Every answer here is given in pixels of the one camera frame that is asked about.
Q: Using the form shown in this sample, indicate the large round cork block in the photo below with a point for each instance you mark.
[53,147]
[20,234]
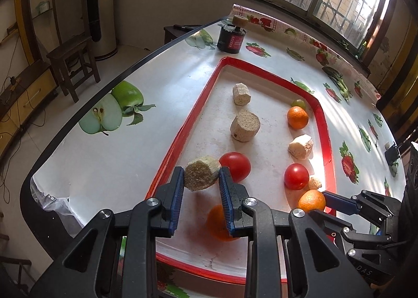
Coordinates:
[245,126]

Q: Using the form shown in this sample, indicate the small hexagonal cork block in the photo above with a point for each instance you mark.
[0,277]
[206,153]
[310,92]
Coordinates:
[201,173]

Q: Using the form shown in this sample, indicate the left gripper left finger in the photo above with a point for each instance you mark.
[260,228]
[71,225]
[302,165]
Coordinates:
[170,197]

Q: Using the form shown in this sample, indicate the wooden stool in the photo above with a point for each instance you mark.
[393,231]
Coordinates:
[73,63]

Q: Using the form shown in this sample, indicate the fruit print tablecloth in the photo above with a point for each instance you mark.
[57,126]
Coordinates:
[100,168]

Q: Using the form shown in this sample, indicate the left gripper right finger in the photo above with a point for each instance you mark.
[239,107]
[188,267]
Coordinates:
[232,195]

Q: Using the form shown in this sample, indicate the pale cork chunk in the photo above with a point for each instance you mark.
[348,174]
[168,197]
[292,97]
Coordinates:
[301,147]

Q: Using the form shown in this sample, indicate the small red tomato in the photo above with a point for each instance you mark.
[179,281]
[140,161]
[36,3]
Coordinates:
[296,177]

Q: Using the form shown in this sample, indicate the rectangular cork block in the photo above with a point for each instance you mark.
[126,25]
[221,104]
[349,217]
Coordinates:
[241,95]

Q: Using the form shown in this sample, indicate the red white tray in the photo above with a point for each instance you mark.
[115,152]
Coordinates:
[263,160]

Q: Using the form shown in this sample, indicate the dark red jar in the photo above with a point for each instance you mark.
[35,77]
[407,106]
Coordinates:
[232,34]

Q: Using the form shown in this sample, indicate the small cork cube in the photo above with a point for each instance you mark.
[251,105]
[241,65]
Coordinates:
[314,183]

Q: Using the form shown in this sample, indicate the large red tomato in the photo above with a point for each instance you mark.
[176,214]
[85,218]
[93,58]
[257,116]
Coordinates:
[239,165]

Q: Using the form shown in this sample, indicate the large orange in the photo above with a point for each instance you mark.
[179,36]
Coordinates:
[216,224]

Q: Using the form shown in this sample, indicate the small tangerine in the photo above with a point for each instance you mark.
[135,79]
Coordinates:
[312,200]

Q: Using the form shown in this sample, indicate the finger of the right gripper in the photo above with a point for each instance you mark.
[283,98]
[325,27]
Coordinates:
[340,203]
[331,225]

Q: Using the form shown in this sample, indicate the green grape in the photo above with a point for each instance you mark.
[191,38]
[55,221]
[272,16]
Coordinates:
[299,103]

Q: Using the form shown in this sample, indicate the black small box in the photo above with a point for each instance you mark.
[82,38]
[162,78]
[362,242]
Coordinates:
[391,153]

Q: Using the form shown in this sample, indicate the white standing air conditioner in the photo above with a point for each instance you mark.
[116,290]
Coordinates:
[100,14]

